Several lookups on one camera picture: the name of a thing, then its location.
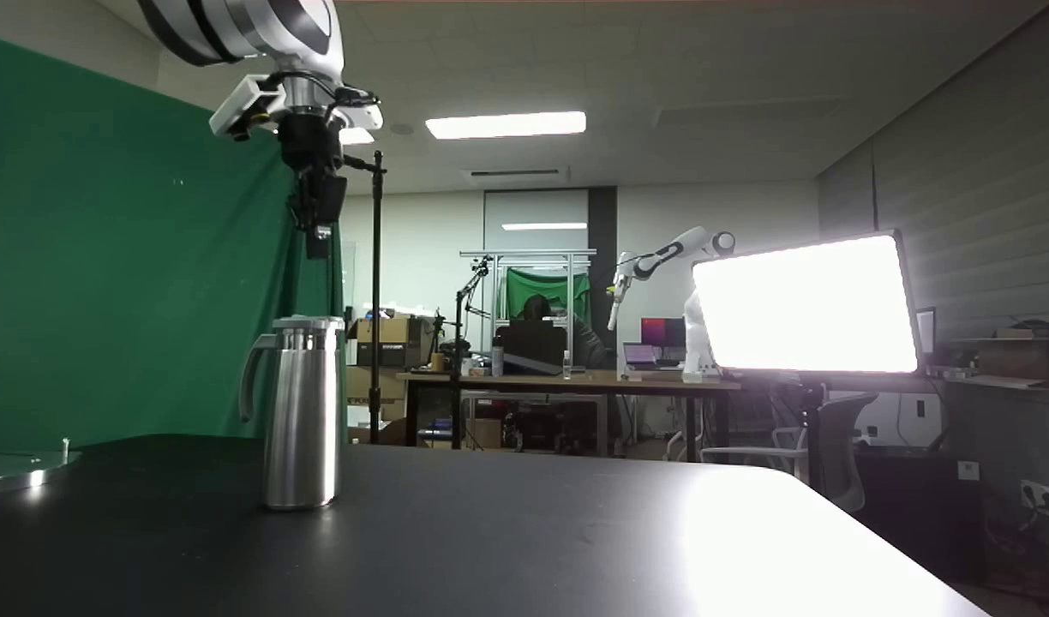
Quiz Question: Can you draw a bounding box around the person in dark clothes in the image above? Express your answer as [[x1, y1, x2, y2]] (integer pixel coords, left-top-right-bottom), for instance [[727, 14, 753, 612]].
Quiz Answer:
[[494, 293, 576, 376]]

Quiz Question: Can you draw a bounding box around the bright studio light panel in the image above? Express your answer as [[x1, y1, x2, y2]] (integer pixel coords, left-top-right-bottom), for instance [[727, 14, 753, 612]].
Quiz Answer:
[[688, 232, 927, 379]]

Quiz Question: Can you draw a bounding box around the black stand pole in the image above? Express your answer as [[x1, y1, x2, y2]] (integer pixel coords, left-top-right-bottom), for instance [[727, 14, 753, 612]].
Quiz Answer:
[[341, 146, 392, 449]]

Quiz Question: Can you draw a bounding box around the laptop with red screen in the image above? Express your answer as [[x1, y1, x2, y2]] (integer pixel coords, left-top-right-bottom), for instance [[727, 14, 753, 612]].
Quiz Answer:
[[639, 315, 694, 373]]

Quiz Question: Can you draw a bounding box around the black tripod stand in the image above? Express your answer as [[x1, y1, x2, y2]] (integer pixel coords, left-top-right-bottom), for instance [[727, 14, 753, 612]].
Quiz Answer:
[[445, 263, 499, 454]]

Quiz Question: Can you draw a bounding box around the cluttered side shelf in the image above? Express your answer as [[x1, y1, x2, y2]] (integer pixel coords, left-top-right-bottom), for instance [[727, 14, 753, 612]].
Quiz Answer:
[[935, 315, 1049, 400]]

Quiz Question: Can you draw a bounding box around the small green background cloth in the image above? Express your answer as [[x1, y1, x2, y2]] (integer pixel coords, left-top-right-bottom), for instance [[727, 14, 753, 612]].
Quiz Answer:
[[502, 263, 596, 326]]

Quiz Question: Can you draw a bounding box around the white wall power outlet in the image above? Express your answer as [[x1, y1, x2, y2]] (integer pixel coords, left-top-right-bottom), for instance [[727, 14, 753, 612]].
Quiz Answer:
[[1015, 475, 1049, 523]]

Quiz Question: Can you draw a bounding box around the metal background frame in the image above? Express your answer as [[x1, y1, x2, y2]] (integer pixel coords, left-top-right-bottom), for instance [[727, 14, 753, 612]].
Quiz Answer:
[[457, 245, 601, 383]]

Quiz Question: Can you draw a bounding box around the green curtain backdrop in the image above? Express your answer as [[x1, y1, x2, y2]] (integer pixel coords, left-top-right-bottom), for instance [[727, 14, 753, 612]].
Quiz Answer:
[[0, 27, 351, 457]]

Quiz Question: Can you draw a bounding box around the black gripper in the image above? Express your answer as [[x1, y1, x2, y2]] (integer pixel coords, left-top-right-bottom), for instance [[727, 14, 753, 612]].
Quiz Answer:
[[274, 107, 351, 263]]

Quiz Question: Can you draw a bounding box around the black light stand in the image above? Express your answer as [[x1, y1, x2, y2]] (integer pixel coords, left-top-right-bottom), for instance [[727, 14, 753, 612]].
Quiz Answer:
[[771, 373, 886, 510]]

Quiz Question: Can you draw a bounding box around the stainless steel flask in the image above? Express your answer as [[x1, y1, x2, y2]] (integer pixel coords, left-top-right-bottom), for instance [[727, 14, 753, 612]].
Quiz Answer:
[[237, 311, 355, 513]]

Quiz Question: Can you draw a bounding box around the steel flask lid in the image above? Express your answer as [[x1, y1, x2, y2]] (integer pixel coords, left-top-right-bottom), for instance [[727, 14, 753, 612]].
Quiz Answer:
[[267, 311, 355, 339]]

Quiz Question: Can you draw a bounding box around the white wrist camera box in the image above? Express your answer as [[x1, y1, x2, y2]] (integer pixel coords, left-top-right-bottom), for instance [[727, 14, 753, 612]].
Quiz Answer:
[[206, 71, 388, 146]]

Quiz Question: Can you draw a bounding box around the cardboard boxes stack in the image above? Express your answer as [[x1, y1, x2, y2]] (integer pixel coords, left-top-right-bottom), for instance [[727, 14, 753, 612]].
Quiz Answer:
[[342, 311, 445, 376]]

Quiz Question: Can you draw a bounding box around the wooden background desk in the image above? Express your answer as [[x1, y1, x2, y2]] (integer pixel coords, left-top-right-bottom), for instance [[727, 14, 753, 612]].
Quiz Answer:
[[397, 367, 747, 464]]

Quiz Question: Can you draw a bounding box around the ceiling light panel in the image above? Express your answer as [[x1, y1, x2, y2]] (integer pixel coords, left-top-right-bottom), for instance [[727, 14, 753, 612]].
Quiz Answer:
[[422, 107, 592, 145]]

